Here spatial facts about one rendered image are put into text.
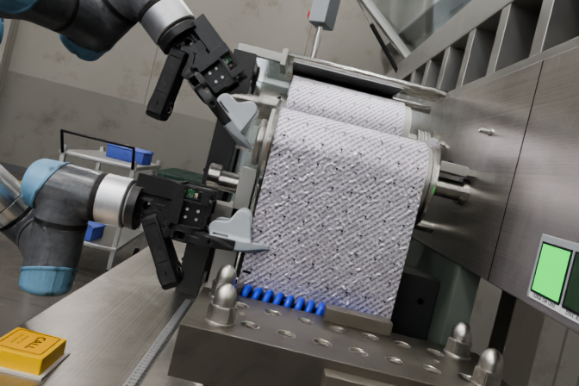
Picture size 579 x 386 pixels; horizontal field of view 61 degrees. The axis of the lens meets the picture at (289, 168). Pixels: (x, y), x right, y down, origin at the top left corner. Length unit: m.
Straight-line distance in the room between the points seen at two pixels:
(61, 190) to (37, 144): 8.39
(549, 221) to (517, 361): 0.46
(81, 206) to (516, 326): 0.75
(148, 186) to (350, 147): 0.30
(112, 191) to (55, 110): 8.34
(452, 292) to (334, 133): 0.30
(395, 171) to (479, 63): 0.39
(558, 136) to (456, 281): 0.29
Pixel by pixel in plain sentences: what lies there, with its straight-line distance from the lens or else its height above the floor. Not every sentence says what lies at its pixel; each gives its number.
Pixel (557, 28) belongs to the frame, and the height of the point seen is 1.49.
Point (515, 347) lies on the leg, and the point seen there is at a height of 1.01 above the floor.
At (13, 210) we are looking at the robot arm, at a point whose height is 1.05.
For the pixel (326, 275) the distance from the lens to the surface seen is 0.76.
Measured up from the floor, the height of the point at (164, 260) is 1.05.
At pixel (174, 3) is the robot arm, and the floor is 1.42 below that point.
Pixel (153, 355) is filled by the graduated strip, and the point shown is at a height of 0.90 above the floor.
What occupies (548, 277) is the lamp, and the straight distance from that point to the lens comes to 0.58.
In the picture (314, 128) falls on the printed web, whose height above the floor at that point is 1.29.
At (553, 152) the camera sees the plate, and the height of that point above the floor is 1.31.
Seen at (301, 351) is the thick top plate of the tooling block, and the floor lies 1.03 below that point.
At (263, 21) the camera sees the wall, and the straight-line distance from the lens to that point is 8.72.
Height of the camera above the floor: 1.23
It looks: 1 degrees down
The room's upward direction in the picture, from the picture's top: 14 degrees clockwise
